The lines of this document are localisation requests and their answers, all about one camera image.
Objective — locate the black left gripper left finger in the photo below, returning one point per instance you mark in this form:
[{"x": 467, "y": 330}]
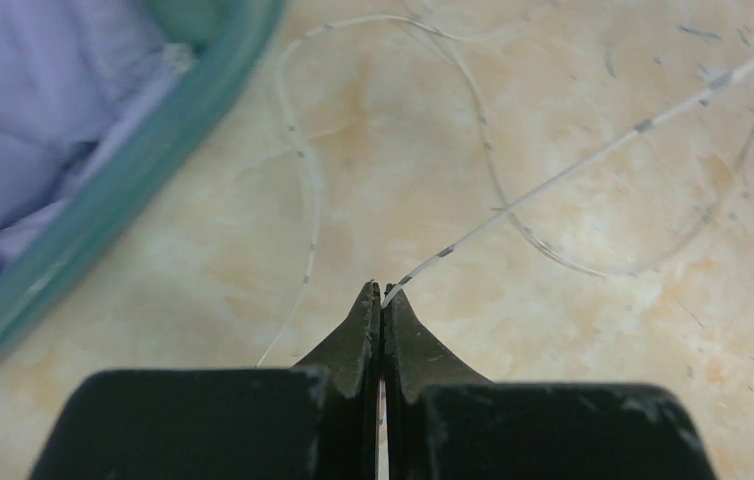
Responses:
[{"x": 314, "y": 420}]

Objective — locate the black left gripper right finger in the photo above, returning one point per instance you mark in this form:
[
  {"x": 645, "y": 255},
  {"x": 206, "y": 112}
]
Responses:
[{"x": 447, "y": 421}]

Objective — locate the teal plastic basin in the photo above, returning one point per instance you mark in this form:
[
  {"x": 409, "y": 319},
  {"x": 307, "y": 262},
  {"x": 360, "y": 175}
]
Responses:
[{"x": 144, "y": 163}]

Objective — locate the lavender cloth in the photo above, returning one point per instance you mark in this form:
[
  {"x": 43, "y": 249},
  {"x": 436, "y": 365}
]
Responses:
[{"x": 77, "y": 78}]

